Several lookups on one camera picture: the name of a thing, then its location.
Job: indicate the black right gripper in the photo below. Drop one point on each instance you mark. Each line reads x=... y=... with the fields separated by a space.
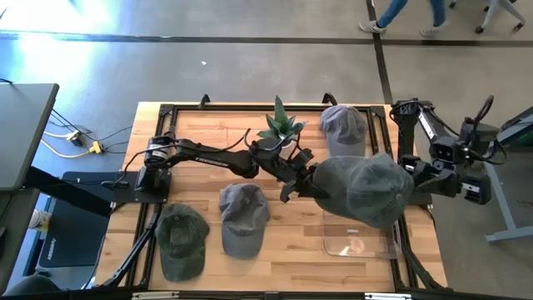
x=437 y=179

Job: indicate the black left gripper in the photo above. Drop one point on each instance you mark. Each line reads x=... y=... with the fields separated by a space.
x=297 y=174

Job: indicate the grey-green baseball cap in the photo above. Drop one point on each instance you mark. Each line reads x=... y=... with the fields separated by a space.
x=366 y=189

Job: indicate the dark grey baseball cap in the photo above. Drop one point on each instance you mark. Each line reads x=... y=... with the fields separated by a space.
x=243 y=221

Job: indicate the light blue-grey baseball cap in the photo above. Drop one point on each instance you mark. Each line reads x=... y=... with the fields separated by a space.
x=343 y=129

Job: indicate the clear plastic bin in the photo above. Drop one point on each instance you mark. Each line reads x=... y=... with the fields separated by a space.
x=358 y=246

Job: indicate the dark green baseball cap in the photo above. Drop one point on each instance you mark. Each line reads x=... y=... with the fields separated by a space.
x=181 y=241

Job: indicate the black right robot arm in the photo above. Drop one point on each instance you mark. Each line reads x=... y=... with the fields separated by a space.
x=433 y=125

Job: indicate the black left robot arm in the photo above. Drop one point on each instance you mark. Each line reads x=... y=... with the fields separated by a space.
x=212 y=160

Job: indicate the white round plant pot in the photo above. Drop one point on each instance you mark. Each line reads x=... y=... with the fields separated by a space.
x=286 y=151

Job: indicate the green snake plant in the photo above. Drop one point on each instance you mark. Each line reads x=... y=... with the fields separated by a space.
x=282 y=123

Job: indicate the grey metal stand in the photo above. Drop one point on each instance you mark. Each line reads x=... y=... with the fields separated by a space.
x=506 y=208

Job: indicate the office chair base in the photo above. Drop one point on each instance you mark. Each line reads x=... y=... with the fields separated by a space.
x=495 y=8

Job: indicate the yellow power plug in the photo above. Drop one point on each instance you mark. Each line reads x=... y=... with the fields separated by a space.
x=96 y=147

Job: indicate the black floor mat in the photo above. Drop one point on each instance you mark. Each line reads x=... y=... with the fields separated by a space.
x=79 y=237

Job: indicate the yellow and black plug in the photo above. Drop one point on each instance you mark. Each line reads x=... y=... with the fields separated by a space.
x=75 y=136

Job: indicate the black desk support beam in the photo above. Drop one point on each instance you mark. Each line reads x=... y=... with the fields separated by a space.
x=62 y=191

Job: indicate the white paper cup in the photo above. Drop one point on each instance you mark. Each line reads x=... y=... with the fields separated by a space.
x=40 y=219

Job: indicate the grey desk top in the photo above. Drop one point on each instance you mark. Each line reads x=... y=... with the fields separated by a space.
x=25 y=133

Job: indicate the dark rounded object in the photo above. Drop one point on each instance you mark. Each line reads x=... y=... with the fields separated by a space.
x=31 y=285

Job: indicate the dark grey desk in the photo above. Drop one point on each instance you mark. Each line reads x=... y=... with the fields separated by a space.
x=12 y=233

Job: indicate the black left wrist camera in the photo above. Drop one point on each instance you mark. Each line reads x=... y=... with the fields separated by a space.
x=300 y=158

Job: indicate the black frame clamp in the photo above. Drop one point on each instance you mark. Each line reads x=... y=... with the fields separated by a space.
x=204 y=100
x=330 y=98

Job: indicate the black aluminium table frame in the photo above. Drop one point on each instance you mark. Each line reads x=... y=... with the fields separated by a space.
x=233 y=107

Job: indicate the silver metal bracket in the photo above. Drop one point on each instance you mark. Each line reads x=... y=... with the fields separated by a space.
x=156 y=296
x=387 y=296

